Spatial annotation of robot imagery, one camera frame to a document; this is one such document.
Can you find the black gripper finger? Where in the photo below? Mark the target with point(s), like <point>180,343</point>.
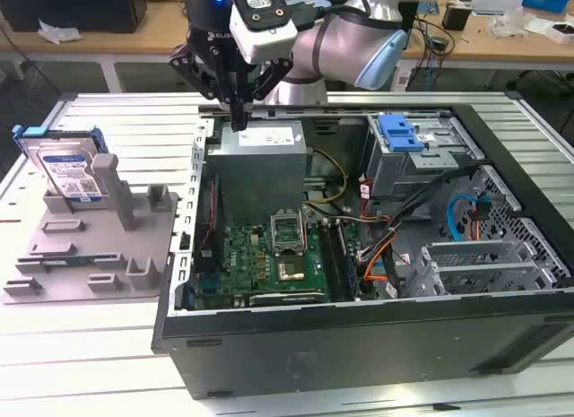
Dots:
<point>273,76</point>
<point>197,72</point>

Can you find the hard disk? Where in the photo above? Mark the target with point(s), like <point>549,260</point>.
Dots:
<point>67,166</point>

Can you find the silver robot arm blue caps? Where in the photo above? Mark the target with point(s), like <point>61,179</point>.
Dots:
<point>341,45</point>

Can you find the grey metal disk bay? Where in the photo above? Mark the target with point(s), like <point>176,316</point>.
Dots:
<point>471,273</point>

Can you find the wooden desk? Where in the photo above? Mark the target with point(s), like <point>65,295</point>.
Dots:
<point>148,36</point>

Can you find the grey power supply unit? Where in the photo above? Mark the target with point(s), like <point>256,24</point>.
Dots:
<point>255,175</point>

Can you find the white label card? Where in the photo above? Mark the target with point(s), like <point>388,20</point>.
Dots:
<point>402,80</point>

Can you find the blue plastic drive latch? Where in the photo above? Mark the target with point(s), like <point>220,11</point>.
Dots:
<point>397,134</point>

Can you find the large black box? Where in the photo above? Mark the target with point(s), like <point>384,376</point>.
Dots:
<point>72,9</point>

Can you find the white crumpled plastic bag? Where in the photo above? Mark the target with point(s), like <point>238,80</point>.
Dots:
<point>58,31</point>

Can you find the black desktop box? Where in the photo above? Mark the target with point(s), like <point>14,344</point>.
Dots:
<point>410,13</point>

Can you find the thin metal locking lever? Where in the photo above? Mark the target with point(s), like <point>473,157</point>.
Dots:
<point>306,231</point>

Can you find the green motherboard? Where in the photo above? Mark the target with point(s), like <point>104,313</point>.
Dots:
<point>242,255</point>

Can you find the black RAM slot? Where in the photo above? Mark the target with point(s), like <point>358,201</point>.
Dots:
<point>329,260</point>

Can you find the small black box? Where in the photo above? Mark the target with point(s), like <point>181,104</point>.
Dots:
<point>456,17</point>

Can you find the CPU socket gold contacts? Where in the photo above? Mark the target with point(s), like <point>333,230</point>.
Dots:
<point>290,271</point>

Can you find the RAM stick in slot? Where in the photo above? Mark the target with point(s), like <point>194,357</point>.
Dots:
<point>347,260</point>

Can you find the grey parts rack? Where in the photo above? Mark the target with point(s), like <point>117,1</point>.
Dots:
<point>103,255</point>

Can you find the black graphics card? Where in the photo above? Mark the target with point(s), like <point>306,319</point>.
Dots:
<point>287,298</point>

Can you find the RAM stick on rack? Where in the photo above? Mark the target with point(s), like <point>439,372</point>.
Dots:
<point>58,263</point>

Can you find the clear plastic bag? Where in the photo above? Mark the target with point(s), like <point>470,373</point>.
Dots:
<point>507,22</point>

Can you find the black PC case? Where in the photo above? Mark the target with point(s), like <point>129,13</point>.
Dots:
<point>314,345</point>

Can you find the blue cardboard box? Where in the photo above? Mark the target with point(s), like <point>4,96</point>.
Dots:
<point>545,0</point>

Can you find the white open box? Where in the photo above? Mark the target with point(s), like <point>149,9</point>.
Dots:
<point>560,31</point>

